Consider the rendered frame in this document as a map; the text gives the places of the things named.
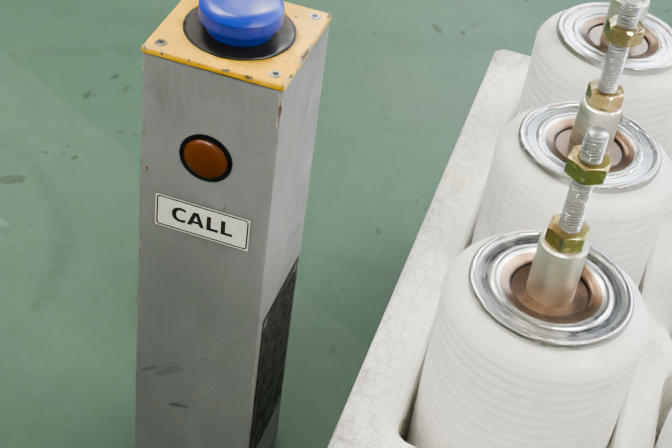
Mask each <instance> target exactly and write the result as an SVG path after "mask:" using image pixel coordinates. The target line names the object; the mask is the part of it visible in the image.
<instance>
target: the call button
mask: <svg viewBox="0 0 672 448"><path fill-rule="evenodd" d="M284 12H285V6H284V3H283V1H282V0H199V5H198V17H199V20H200V22H201V23H202V24H203V25H204V26H205V27H206V29H207V32H208V33H209V34H210V36H211V37H213V38H214V39H216V40H217V41H219V42H222V43H224V44H227V45H231V46H238V47H250V46H256V45H260V44H263V43H265V42H267V41H268V40H269V39H270V38H271V37H272V36H273V34H274V33H275V32H277V31H278V30H279V29H280V28H281V26H282V25H283V21H284Z"/></svg>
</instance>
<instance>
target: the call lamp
mask: <svg viewBox="0 0 672 448"><path fill-rule="evenodd" d="M183 154H184V160H185V162H186V164H187V166H188V167H189V168H190V169H191V170H192V171H193V172H194V173H195V174H197V175H199V176H201V177H204V178H208V179H214V178H218V177H220V176H222V175H223V174H224V173H225V171H226V169H227V160H226V157H225V155H224V153H223V152H222V150H221V149H220V148H219V147H217V146H216V145H215V144H213V143H211V142H209V141H206V140H193V141H191V142H189V143H188V144H187V145H186V146H185V148H184V153H183Z"/></svg>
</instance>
